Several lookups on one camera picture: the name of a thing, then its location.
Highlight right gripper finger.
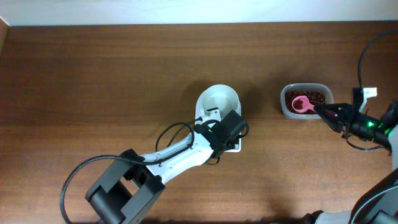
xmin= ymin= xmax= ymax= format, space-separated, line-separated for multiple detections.
xmin=314 ymin=107 xmax=341 ymax=133
xmin=314 ymin=103 xmax=350 ymax=111

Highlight pink measuring scoop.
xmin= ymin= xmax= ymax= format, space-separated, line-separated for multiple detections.
xmin=292 ymin=95 xmax=315 ymax=113

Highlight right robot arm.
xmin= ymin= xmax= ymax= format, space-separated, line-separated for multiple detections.
xmin=300 ymin=100 xmax=397 ymax=223

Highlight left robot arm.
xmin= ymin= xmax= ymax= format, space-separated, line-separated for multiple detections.
xmin=85 ymin=109 xmax=249 ymax=224

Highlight white digital kitchen scale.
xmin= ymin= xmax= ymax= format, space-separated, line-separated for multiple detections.
xmin=191 ymin=98 xmax=241 ymax=153

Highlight red adzuki beans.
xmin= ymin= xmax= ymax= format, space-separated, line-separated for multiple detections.
xmin=284 ymin=90 xmax=326 ymax=114

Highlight clear plastic container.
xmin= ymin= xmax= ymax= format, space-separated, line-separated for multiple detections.
xmin=280 ymin=83 xmax=334 ymax=119

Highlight white round bowl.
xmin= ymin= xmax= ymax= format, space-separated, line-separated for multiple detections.
xmin=195 ymin=84 xmax=242 ymax=119

